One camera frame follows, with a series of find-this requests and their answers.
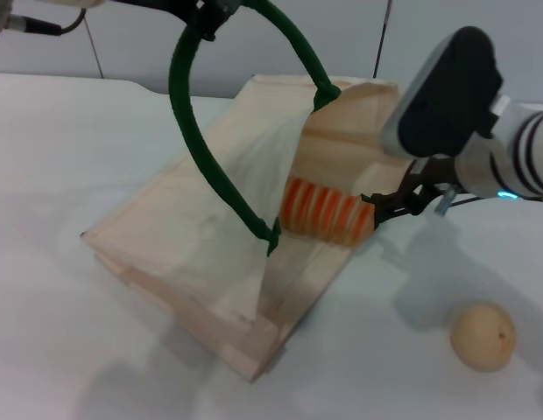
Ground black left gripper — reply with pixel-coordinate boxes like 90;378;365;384
165;0;256;43

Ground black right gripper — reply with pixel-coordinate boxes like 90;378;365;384
360;156;462;229

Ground orange striped long bread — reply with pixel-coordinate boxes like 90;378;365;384
279;175;377;249

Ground round egg yolk pastry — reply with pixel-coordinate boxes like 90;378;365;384
449;302;517;374

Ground beige tote bag green handles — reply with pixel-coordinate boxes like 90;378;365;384
80;0;425;384

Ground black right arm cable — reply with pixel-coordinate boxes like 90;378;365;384
434;185;543;216

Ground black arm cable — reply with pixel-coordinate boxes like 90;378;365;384
434;185;543;216
0;7;88;39

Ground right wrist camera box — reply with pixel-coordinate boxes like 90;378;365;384
381;25;505;161

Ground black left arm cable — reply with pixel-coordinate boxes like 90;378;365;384
0;7;88;39

